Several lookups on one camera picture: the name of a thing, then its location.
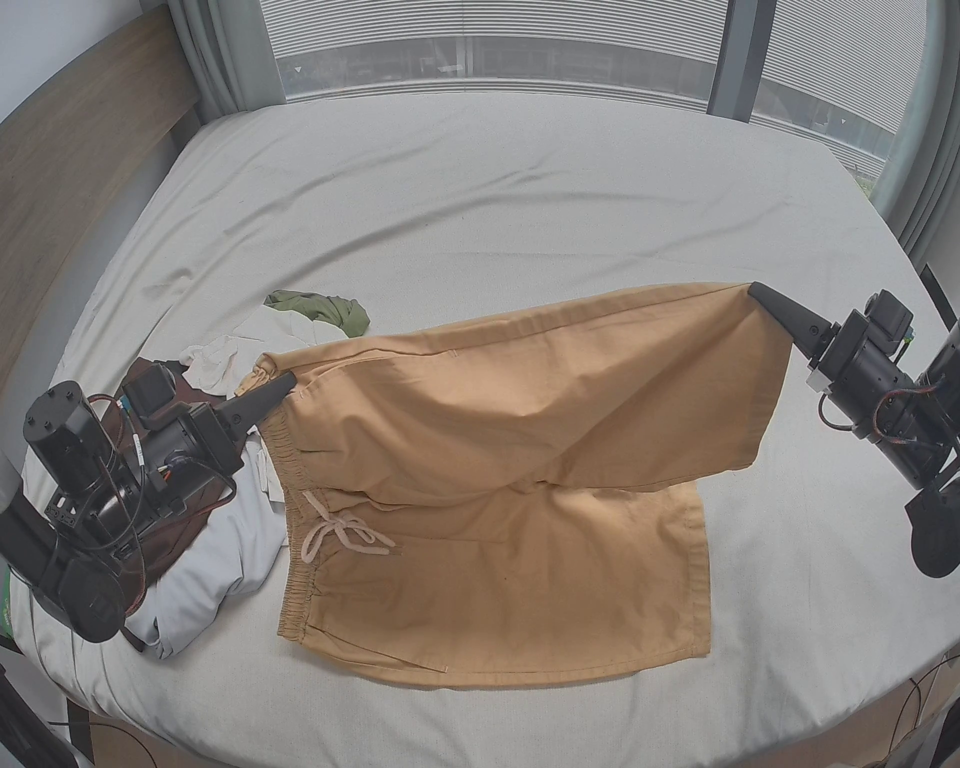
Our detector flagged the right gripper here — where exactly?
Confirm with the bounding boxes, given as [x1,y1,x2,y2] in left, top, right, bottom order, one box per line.
[808,313,913,430]

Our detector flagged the bed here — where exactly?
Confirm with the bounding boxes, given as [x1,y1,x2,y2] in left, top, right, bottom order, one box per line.
[0,3,960,768]

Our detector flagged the brown garment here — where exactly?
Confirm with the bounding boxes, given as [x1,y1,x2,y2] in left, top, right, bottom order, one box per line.
[97,358,226,654]

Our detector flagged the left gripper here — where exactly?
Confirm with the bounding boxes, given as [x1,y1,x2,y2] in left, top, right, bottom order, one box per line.
[142,403,246,502]

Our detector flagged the grey-green curtain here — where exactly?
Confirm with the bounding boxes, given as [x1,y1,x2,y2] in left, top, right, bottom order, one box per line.
[870,0,960,264]
[165,0,290,125]

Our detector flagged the olive green garment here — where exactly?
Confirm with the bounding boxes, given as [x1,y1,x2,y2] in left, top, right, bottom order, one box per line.
[264,290,372,339]

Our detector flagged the pale grey garment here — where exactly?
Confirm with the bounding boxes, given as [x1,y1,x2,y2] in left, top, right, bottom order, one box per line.
[123,487,290,661]

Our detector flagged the white garment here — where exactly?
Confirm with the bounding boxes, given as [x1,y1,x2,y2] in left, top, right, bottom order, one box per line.
[180,307,354,505]

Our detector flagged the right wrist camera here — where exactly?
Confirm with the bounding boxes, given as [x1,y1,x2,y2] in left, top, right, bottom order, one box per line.
[862,291,916,358]

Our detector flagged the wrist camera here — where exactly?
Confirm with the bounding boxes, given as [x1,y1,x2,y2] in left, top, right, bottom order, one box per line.
[120,362,178,429]
[862,291,916,358]

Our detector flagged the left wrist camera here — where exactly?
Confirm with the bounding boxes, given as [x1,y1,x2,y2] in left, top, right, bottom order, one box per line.
[120,362,178,429]

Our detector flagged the tan shorts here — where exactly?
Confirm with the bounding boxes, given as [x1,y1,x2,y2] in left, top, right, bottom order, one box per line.
[236,281,796,691]

